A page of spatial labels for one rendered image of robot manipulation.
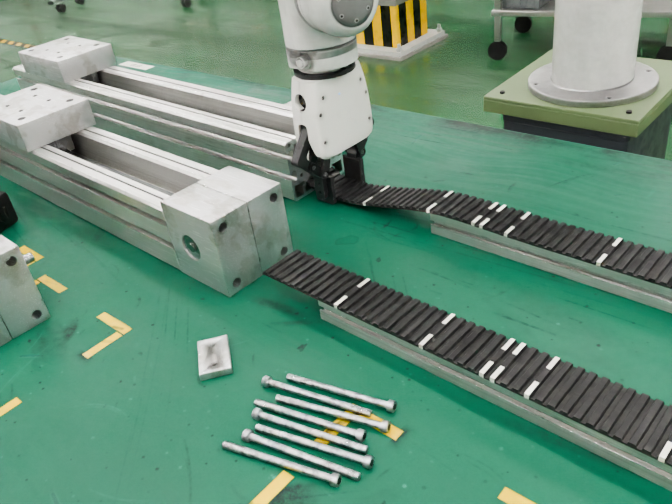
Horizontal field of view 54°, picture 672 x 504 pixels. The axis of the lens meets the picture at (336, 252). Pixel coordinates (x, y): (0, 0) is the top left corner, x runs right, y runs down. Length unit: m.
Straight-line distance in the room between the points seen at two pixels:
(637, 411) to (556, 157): 0.49
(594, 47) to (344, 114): 0.40
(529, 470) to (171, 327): 0.38
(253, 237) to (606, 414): 0.40
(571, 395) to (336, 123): 0.43
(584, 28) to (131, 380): 0.76
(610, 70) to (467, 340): 0.59
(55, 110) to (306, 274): 0.50
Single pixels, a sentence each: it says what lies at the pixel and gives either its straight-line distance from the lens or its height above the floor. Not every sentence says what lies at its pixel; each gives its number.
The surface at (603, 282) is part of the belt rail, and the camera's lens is 0.70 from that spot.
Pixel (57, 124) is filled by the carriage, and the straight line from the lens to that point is 1.04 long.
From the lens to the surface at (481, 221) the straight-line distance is 0.74.
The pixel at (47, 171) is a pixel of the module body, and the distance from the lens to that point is 1.01.
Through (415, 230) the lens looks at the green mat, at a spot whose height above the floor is 0.78.
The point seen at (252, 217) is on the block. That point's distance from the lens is 0.71.
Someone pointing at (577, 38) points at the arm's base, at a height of 0.89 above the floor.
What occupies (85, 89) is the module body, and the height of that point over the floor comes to 0.86.
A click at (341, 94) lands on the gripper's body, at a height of 0.92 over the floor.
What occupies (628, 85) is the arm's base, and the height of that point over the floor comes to 0.82.
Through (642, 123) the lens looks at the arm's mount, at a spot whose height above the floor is 0.79.
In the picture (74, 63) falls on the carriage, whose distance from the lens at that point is 1.32.
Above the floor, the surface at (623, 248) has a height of 0.81.
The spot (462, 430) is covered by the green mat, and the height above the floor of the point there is 0.78.
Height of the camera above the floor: 1.20
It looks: 33 degrees down
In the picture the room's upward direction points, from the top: 8 degrees counter-clockwise
